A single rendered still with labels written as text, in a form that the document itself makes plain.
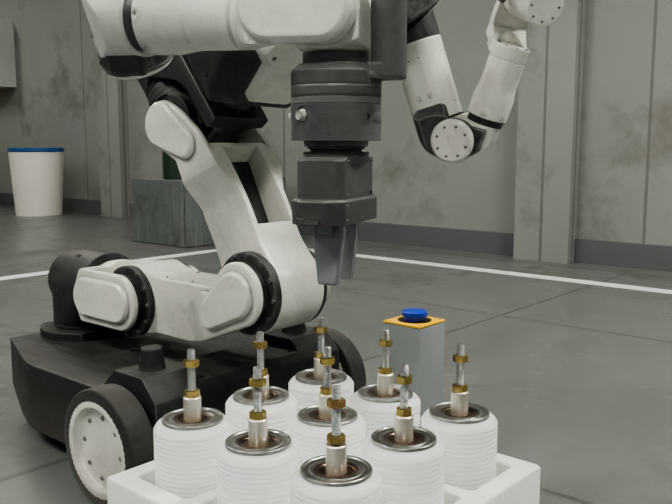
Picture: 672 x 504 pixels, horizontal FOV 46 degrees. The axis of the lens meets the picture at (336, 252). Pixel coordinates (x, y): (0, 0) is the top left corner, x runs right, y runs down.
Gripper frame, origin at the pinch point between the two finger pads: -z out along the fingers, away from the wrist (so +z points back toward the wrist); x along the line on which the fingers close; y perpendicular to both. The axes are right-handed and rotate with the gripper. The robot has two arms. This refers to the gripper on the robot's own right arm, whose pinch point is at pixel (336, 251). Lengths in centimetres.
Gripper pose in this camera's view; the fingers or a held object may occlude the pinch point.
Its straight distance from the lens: 78.3
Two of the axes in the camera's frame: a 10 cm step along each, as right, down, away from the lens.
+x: 3.8, -1.3, 9.2
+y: -9.3, -0.5, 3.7
